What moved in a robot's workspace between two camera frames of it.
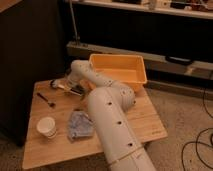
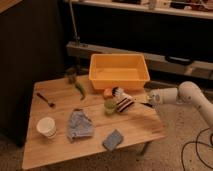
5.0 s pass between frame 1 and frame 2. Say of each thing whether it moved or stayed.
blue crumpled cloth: stayed
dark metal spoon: stayed
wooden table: stayed
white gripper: moved
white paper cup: stayed
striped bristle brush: moved
